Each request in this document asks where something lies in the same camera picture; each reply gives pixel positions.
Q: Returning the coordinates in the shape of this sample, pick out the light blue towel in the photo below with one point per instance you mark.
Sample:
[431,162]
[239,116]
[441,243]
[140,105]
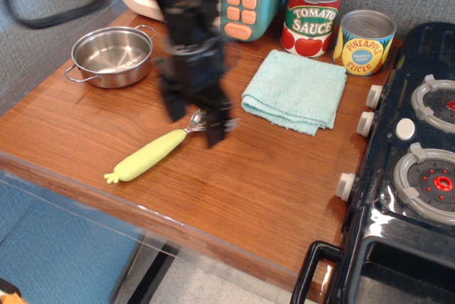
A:
[296,93]

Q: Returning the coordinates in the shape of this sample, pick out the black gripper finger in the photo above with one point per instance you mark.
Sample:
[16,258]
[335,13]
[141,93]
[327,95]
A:
[175,100]
[218,122]

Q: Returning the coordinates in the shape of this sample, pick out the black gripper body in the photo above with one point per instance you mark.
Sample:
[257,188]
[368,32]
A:
[197,69]

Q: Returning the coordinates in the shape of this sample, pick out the pineapple slices can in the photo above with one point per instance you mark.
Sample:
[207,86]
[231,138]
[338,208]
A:
[364,40]

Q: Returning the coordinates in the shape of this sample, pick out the small steel pot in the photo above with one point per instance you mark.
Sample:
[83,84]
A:
[112,57]

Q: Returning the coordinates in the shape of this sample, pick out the black toy stove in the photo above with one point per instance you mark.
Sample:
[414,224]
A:
[398,231]

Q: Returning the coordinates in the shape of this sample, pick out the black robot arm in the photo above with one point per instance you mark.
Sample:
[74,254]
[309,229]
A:
[190,22]

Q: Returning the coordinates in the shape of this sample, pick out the green handled metal spoon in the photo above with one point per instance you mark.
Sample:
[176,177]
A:
[149,155]

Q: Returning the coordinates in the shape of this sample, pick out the tomato sauce can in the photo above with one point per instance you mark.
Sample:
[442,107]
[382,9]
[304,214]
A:
[308,26]

